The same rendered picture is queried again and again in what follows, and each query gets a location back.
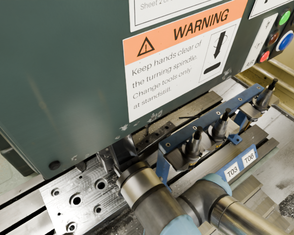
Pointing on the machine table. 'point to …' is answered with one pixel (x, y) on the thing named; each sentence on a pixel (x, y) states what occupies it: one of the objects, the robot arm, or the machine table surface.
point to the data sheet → (160, 10)
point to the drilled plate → (89, 190)
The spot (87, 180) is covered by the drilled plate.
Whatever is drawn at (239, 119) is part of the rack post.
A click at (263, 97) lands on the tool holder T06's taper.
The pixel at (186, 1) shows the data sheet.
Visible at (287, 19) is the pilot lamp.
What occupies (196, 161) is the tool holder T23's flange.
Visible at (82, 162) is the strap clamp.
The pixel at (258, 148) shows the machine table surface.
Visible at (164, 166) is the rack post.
